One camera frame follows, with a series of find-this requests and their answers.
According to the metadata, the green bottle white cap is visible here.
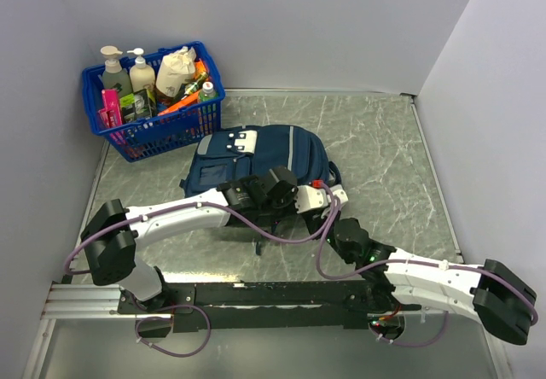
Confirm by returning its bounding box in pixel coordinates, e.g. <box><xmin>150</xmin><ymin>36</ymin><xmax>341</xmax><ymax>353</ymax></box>
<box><xmin>198</xmin><ymin>81</ymin><xmax>218</xmax><ymax>102</ymax></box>

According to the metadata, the navy blue student backpack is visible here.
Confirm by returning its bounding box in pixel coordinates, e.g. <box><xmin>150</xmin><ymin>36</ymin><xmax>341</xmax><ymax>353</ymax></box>
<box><xmin>178</xmin><ymin>123</ymin><xmax>342</xmax><ymax>257</ymax></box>

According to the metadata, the cream pump bottle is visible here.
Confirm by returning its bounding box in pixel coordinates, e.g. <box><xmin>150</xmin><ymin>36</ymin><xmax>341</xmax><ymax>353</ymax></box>
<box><xmin>128</xmin><ymin>48</ymin><xmax>155</xmax><ymax>93</ymax></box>

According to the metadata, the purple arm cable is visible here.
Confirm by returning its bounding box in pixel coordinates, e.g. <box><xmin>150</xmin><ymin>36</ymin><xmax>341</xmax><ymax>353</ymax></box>
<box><xmin>315</xmin><ymin>199</ymin><xmax>539</xmax><ymax>348</ymax></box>
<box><xmin>63</xmin><ymin>182</ymin><xmax>342</xmax><ymax>358</ymax></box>

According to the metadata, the pink box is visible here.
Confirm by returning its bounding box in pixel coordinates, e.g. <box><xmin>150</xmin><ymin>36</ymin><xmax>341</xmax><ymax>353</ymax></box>
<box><xmin>98</xmin><ymin>89</ymin><xmax>124</xmax><ymax>129</ymax></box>

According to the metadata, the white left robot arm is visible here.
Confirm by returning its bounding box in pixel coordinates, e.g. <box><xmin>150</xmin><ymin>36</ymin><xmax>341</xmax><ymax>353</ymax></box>
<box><xmin>82</xmin><ymin>166</ymin><xmax>298</xmax><ymax>312</ymax></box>

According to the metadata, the grey-green pump bottle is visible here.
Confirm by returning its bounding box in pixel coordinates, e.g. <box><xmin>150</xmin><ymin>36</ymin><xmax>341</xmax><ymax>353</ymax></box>
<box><xmin>100</xmin><ymin>45</ymin><xmax>133</xmax><ymax>97</ymax></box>

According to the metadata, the beige paper bag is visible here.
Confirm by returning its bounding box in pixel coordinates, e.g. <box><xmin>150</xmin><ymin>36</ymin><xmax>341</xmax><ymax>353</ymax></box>
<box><xmin>155</xmin><ymin>46</ymin><xmax>197</xmax><ymax>97</ymax></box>

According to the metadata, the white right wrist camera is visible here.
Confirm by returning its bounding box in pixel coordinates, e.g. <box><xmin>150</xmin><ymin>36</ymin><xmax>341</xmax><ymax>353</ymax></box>
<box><xmin>331</xmin><ymin>184</ymin><xmax>349</xmax><ymax>209</ymax></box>

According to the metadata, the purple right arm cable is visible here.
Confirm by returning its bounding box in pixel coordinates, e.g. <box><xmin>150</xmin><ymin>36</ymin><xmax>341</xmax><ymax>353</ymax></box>
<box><xmin>315</xmin><ymin>199</ymin><xmax>539</xmax><ymax>348</ymax></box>

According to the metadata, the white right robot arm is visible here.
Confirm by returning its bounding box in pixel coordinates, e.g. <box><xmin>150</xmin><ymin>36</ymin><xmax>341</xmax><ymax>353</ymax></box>
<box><xmin>327</xmin><ymin>218</ymin><xmax>537</xmax><ymax>346</ymax></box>

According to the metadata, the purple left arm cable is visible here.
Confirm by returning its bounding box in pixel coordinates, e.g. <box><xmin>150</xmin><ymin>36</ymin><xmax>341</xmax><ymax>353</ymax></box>
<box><xmin>63</xmin><ymin>182</ymin><xmax>342</xmax><ymax>358</ymax></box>

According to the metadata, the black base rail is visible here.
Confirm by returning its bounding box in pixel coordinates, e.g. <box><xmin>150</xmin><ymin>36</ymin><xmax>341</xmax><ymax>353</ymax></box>
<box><xmin>118</xmin><ymin>280</ymin><xmax>421</xmax><ymax>333</ymax></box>

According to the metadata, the blue plastic basket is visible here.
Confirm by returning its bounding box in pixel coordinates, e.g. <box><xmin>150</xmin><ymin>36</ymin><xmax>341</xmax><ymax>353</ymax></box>
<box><xmin>81</xmin><ymin>41</ymin><xmax>225</xmax><ymax>162</ymax></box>

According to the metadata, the green black box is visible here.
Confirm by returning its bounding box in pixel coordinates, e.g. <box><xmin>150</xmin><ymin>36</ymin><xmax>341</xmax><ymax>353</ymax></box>
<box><xmin>119</xmin><ymin>89</ymin><xmax>157</xmax><ymax>123</ymax></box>

